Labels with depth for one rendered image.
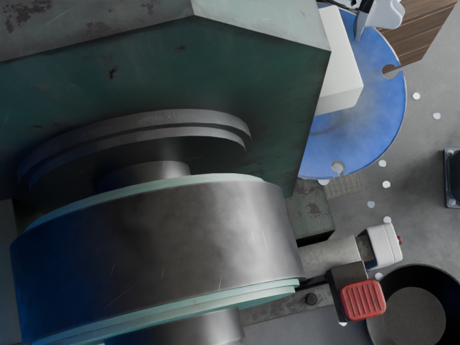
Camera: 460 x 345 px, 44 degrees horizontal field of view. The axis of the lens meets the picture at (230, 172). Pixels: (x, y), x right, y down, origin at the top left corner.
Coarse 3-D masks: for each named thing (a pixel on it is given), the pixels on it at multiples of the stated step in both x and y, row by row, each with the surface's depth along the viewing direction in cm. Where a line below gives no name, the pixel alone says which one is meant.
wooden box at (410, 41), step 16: (416, 0) 151; (432, 0) 151; (448, 0) 151; (416, 16) 151; (432, 16) 154; (384, 32) 152; (400, 32) 156; (416, 32) 161; (432, 32) 165; (400, 48) 168; (416, 48) 173; (400, 64) 181
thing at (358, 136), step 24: (360, 48) 82; (384, 48) 81; (360, 72) 84; (360, 96) 85; (384, 96) 84; (336, 120) 88; (360, 120) 87; (384, 120) 86; (312, 144) 92; (336, 144) 91; (360, 144) 89; (384, 144) 88; (312, 168) 94; (360, 168) 91
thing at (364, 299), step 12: (348, 288) 93; (360, 288) 93; (372, 288) 93; (348, 300) 93; (360, 300) 93; (372, 300) 93; (384, 300) 93; (348, 312) 92; (360, 312) 92; (372, 312) 92
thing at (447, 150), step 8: (448, 152) 174; (456, 152) 174; (448, 160) 173; (456, 160) 167; (448, 168) 173; (456, 168) 167; (448, 176) 172; (456, 176) 166; (448, 184) 172; (456, 184) 166; (448, 192) 171; (456, 192) 167; (448, 200) 171; (456, 200) 170; (456, 208) 171
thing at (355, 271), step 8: (344, 264) 100; (352, 264) 100; (360, 264) 100; (328, 272) 103; (336, 272) 100; (344, 272) 99; (352, 272) 99; (360, 272) 99; (328, 280) 105; (336, 280) 99; (344, 280) 99; (352, 280) 99; (360, 280) 99; (336, 288) 99; (336, 296) 100; (336, 304) 102; (344, 320) 98
